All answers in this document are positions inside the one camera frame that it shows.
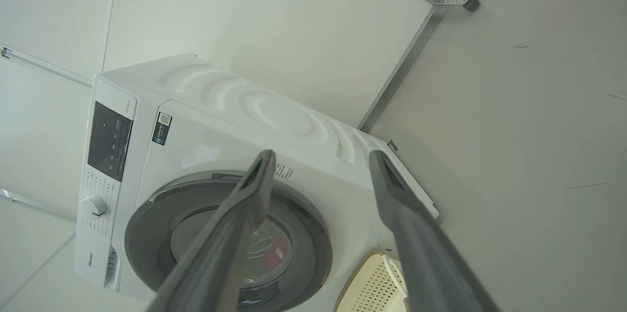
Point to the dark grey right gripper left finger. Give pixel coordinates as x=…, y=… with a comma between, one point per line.
x=220, y=243

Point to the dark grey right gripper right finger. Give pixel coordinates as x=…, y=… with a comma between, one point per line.
x=421, y=253

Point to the plain red garment white trim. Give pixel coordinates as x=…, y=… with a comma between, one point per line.
x=270, y=257

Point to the washing machine door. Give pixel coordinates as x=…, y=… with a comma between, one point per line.
x=147, y=233

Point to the cream perforated laundry basket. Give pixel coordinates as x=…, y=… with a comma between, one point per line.
x=372, y=287

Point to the white front-load washing machine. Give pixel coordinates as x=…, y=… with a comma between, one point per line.
x=220, y=131

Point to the white washing machine dial knob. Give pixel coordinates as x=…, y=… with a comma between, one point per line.
x=93, y=205

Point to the black washing machine display panel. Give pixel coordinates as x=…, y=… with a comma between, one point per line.
x=110, y=140

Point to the grey metal frame with caster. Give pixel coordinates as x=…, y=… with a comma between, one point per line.
x=401, y=64

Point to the thin metal wall rail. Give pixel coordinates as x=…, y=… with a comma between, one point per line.
x=44, y=68

